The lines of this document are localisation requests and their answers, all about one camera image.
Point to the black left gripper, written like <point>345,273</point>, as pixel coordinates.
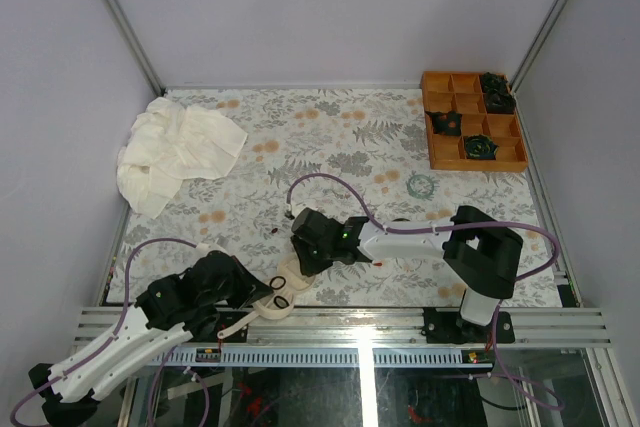
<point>251,297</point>

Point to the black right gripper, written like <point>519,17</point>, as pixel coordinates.
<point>308,265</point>

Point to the beige round jewelry case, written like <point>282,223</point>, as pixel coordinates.
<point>288,283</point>

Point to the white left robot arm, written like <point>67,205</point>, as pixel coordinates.
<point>171,311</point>

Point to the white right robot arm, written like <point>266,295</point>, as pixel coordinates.
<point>484,254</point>

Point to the floral patterned table mat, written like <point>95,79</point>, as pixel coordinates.
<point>338,151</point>

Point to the black flower orange dots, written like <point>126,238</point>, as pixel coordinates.
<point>446,123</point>

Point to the crumpled white cloth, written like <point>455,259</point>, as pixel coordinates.
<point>170,144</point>

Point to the black flower yellow green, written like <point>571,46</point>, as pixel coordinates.
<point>480,147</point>

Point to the wooden compartment tray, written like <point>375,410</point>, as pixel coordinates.
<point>461,92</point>

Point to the black fabric flower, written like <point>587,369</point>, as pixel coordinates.
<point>492,82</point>
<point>497,102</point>

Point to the black fabric flower top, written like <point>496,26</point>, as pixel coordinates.
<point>492,82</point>

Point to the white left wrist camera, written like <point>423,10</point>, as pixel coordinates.
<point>203,249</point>

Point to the aluminium front rail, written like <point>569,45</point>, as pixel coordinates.
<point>338,327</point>

